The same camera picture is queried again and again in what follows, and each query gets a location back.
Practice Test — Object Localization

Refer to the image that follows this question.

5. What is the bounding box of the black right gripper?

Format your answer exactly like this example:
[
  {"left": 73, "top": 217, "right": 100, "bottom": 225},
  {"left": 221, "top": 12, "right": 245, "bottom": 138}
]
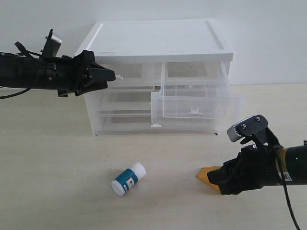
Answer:
[{"left": 206, "top": 146, "right": 283, "bottom": 195}]

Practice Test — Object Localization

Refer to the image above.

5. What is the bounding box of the clear middle wide drawer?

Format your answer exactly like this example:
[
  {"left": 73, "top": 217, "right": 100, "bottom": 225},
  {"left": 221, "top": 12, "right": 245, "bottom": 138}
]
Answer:
[{"left": 96, "top": 91, "right": 151, "bottom": 110}]

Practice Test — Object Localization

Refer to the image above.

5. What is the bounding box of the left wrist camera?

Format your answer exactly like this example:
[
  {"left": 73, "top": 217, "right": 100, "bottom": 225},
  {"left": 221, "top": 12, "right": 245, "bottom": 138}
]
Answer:
[{"left": 41, "top": 29, "right": 62, "bottom": 58}]

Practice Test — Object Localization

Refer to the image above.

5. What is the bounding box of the clear bottom wide drawer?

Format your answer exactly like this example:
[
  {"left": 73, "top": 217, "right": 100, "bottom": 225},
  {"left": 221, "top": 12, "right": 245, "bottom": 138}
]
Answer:
[{"left": 91, "top": 111, "right": 219, "bottom": 136}]

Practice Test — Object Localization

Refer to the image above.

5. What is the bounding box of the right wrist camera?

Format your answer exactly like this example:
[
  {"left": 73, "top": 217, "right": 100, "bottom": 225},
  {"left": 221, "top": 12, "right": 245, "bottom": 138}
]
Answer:
[{"left": 227, "top": 115, "right": 280, "bottom": 146}]

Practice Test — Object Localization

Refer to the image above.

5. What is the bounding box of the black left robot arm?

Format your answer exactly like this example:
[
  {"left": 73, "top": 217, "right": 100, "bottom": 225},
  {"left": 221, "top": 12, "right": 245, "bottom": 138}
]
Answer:
[{"left": 0, "top": 50, "right": 116, "bottom": 98}]

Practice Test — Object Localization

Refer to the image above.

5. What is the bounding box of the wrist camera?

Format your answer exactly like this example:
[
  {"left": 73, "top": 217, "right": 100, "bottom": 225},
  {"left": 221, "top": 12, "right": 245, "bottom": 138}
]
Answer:
[
  {"left": 41, "top": 29, "right": 62, "bottom": 58},
  {"left": 227, "top": 115, "right": 280, "bottom": 146}
]

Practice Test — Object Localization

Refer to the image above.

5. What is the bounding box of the clear wide drawer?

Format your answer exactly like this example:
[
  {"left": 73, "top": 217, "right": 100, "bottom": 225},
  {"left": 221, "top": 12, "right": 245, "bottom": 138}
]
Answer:
[
  {"left": 96, "top": 91, "right": 151, "bottom": 110},
  {"left": 91, "top": 111, "right": 219, "bottom": 136}
]

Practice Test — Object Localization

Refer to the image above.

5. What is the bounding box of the white plastic drawer cabinet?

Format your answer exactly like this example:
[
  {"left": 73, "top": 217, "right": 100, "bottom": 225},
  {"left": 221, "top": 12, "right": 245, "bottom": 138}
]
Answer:
[{"left": 77, "top": 19, "right": 235, "bottom": 124}]

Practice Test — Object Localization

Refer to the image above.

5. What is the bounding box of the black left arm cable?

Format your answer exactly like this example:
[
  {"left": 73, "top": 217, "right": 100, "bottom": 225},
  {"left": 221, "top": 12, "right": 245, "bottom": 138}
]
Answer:
[{"left": 0, "top": 41, "right": 52, "bottom": 99}]

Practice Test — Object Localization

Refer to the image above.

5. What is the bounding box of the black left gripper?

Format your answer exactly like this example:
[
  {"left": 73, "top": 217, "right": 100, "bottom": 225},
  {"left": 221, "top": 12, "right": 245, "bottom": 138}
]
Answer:
[{"left": 40, "top": 50, "right": 116, "bottom": 97}]

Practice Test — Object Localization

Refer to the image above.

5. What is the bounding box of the yellow cheese wedge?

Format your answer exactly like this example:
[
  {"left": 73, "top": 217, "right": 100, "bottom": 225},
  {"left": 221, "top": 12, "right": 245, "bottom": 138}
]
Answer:
[{"left": 196, "top": 166, "right": 221, "bottom": 193}]

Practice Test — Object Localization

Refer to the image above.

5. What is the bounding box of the white teal pill bottle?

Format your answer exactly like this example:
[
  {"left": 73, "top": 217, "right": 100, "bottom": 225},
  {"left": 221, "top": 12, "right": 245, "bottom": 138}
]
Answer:
[{"left": 111, "top": 162, "right": 146, "bottom": 196}]

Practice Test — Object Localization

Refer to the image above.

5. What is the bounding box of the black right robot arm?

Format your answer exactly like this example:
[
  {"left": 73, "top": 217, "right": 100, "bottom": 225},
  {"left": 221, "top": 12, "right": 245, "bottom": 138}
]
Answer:
[{"left": 207, "top": 145, "right": 307, "bottom": 195}]

